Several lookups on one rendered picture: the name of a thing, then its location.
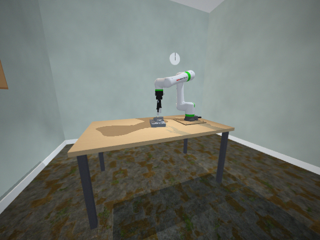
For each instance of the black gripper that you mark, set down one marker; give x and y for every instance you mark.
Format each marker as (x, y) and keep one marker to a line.
(159, 106)

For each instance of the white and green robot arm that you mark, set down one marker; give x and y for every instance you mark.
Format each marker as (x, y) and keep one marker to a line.
(178, 80)

